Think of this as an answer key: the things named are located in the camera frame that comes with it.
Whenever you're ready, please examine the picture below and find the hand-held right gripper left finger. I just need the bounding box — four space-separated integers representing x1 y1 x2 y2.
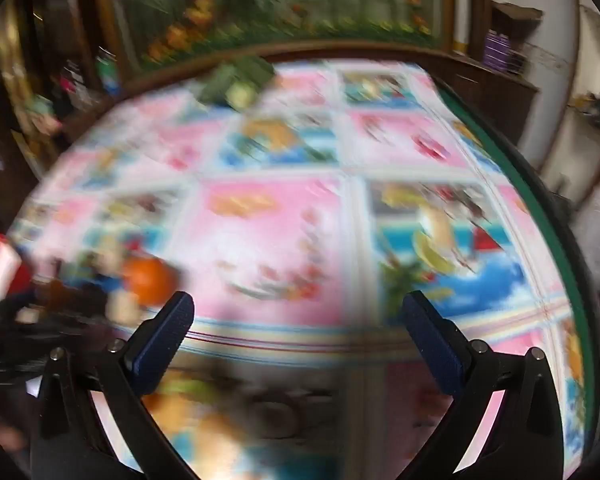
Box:
30 290 197 480

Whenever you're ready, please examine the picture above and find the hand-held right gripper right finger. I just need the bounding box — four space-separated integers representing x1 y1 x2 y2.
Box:
400 290 567 480

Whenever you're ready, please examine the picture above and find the orange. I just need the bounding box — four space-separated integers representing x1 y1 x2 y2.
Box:
122 256 179 307

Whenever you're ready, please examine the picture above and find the red box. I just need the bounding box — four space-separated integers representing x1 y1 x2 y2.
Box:
0 232 36 307

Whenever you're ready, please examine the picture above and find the printed tablecloth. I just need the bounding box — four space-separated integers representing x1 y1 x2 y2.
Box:
7 57 588 480

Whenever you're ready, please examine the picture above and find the green bok choy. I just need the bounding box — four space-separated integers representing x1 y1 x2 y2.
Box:
197 55 276 111

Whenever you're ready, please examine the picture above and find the green label plastic bottle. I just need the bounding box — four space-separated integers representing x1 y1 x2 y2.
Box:
96 52 124 97

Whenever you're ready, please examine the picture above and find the purple packet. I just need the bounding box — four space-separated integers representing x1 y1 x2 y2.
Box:
482 30 526 74

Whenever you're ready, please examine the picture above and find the wooden display cabinet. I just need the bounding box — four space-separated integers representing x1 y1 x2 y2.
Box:
0 0 131 171

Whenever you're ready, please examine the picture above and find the bamboo flower mural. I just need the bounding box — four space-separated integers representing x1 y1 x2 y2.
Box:
105 0 456 68

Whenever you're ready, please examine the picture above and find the wooden wall shelf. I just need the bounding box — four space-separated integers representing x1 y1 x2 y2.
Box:
467 0 545 78

